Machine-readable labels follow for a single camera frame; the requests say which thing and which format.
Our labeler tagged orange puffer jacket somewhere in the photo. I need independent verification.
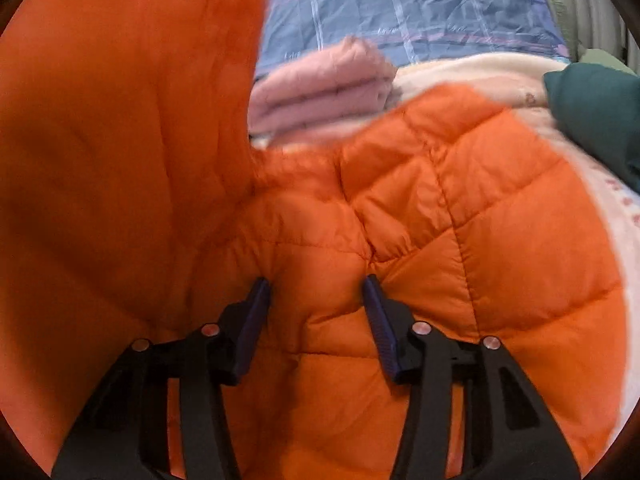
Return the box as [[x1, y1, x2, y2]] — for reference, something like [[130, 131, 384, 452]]
[[1, 0, 639, 479]]

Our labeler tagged dark green folded garment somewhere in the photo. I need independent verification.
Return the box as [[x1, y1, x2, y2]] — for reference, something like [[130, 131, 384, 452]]
[[544, 63, 639, 192]]

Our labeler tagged cream fleece blanket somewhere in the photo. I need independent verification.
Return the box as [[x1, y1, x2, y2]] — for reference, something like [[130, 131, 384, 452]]
[[248, 51, 639, 286]]

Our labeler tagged pink folded garment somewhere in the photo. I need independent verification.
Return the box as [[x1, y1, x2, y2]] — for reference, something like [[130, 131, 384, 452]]
[[247, 37, 397, 134]]

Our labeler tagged green pillow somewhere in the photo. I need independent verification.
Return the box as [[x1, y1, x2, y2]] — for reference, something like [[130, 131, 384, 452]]
[[548, 0, 639, 74]]

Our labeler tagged grey curtain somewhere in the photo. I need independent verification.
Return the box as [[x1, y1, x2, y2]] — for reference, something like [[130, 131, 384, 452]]
[[549, 0, 639, 74]]

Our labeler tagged blue plaid quilt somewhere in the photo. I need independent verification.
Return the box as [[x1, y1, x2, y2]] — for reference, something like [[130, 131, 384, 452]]
[[256, 0, 570, 76]]

